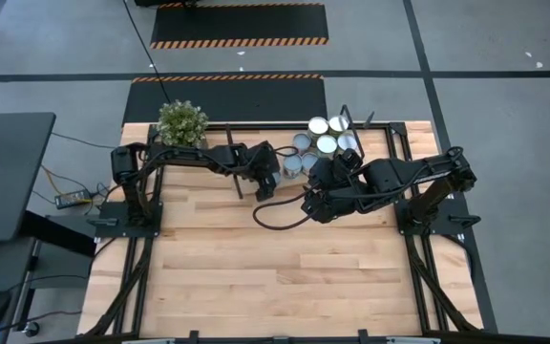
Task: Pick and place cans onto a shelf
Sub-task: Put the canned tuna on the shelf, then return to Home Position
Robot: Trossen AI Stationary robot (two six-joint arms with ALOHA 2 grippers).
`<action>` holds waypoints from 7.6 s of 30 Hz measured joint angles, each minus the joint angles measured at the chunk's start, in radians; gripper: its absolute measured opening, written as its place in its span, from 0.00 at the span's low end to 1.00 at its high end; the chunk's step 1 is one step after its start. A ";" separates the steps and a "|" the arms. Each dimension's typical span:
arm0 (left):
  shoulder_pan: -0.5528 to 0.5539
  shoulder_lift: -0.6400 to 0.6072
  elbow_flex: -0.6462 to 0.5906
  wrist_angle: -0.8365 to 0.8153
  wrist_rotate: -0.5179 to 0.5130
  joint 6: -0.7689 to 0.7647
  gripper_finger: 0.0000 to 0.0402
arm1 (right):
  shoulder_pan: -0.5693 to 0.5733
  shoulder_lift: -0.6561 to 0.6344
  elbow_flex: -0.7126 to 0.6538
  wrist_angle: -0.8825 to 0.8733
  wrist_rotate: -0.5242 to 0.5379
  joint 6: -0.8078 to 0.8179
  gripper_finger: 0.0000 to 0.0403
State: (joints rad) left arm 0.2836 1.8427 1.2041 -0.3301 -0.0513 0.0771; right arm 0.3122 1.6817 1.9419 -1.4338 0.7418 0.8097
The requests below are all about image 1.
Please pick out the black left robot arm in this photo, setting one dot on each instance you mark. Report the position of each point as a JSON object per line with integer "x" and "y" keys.
{"x": 189, "y": 156}

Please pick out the oranges label tall can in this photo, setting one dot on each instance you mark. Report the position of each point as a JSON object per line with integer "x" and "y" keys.
{"x": 318, "y": 126}

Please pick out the teal tuna fish can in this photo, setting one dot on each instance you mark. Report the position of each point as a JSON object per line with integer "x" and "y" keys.
{"x": 277, "y": 178}

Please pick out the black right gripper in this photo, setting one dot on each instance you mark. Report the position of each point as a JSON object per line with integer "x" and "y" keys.
{"x": 339, "y": 188}

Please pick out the white red tomato can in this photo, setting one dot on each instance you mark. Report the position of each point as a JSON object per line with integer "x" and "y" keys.
{"x": 301, "y": 142}

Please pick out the green potted plant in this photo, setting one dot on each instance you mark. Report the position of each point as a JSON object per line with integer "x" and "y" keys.
{"x": 182, "y": 123}

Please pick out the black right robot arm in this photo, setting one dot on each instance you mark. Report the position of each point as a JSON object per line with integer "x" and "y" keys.
{"x": 399, "y": 174}

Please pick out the black hazard striped floor mat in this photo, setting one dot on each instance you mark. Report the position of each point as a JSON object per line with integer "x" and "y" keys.
{"x": 227, "y": 100}
{"x": 239, "y": 24}

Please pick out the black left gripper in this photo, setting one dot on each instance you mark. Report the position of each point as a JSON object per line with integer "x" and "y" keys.
{"x": 261, "y": 172}

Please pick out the dark grey desk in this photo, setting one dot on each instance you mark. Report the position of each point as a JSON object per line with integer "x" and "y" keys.
{"x": 12, "y": 177}

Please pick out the black aluminium table frame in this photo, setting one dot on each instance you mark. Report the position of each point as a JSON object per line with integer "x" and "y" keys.
{"x": 256, "y": 126}

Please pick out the green peas short can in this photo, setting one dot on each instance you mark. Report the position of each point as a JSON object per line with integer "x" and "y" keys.
{"x": 346, "y": 141}

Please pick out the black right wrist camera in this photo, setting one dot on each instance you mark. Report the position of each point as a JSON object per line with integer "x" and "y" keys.
{"x": 352, "y": 158}

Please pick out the black desk caster wheel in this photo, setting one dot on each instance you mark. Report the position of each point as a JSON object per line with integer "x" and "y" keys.
{"x": 32, "y": 328}

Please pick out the carrots label tall can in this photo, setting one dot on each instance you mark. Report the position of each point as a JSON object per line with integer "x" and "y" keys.
{"x": 292, "y": 165}

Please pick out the blue peas tall can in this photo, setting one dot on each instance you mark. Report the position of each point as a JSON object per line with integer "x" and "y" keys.
{"x": 338, "y": 124}

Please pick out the black power adapter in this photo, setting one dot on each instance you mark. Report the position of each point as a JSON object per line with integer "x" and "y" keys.
{"x": 72, "y": 199}

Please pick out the peaches label tall can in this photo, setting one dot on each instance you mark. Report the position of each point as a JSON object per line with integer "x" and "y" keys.
{"x": 326, "y": 144}

